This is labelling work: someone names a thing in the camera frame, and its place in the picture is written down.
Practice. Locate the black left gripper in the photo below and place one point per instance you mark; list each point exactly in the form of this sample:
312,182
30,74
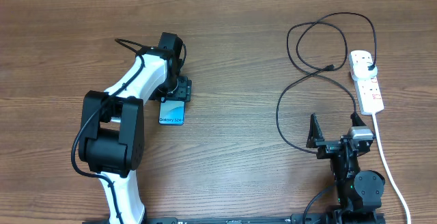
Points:
184,92

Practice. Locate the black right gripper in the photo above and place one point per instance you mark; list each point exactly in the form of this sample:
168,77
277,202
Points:
314,140

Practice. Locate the Samsung Galaxy smartphone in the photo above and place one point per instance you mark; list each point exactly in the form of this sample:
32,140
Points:
172,113

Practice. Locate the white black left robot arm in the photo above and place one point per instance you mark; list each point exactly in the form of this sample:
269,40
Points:
110,143

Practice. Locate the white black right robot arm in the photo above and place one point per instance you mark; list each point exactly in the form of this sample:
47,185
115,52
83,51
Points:
359,192

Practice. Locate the white charger plug adapter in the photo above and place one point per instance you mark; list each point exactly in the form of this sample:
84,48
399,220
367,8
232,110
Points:
360,72

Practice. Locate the white power strip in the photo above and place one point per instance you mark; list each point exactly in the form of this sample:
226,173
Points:
368,91

